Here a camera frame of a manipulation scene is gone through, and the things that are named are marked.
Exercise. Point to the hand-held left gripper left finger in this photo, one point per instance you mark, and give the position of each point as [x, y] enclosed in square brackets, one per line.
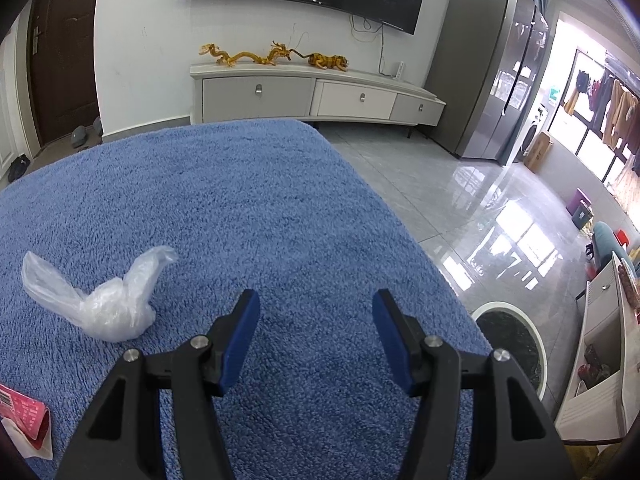
[242, 340]

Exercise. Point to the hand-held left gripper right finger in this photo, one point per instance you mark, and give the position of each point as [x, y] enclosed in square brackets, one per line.
[392, 345]

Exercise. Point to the white round trash bin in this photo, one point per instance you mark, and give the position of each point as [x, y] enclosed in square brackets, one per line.
[515, 330]

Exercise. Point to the white translucent plastic bag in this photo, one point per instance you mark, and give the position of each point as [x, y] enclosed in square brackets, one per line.
[110, 310]

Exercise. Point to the red snack packet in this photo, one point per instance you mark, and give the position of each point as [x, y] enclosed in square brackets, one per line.
[25, 412]

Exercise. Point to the blue fuzzy blanket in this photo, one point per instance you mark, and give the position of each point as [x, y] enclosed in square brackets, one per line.
[250, 210]

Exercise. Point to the white open side cabinet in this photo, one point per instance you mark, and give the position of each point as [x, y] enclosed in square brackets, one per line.
[600, 320]

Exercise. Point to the teal storage bin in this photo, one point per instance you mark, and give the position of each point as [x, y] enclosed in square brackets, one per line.
[584, 217]

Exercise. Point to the purple storage bin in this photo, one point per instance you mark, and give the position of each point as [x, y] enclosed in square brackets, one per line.
[577, 200]

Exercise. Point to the teal sofa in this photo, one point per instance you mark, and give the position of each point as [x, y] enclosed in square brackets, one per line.
[607, 240]

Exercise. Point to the brown cardboard box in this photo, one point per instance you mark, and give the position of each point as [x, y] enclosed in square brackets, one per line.
[539, 152]

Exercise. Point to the white low television cabinet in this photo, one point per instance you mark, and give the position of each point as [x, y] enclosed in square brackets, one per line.
[260, 95]

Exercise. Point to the grey washing machine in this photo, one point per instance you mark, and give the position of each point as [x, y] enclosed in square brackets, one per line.
[532, 135]

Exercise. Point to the red plastic stool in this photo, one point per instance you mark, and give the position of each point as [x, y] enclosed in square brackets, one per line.
[622, 238]

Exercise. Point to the grey slipper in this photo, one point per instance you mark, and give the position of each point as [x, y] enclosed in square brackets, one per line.
[97, 125]
[79, 137]

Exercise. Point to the white power strip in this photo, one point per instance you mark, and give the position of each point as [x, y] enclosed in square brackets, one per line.
[399, 71]

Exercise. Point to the grey double-door refrigerator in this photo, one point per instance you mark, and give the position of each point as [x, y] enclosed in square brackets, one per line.
[480, 85]

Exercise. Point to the black shoe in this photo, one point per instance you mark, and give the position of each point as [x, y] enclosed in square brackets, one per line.
[19, 169]

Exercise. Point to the golden dragon figurine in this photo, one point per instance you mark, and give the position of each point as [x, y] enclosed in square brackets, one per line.
[225, 56]
[275, 54]

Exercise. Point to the golden tiger figurine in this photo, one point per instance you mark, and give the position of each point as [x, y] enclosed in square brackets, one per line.
[327, 61]

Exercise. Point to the hanging tan garment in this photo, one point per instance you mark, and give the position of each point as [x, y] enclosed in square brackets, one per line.
[572, 101]

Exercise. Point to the hanging mustard coat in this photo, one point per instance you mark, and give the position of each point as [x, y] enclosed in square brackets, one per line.
[620, 115]

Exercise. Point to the hanging dark jacket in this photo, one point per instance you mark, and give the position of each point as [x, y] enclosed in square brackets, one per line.
[600, 95]

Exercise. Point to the dark brown entrance door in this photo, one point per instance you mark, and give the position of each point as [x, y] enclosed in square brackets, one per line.
[65, 60]

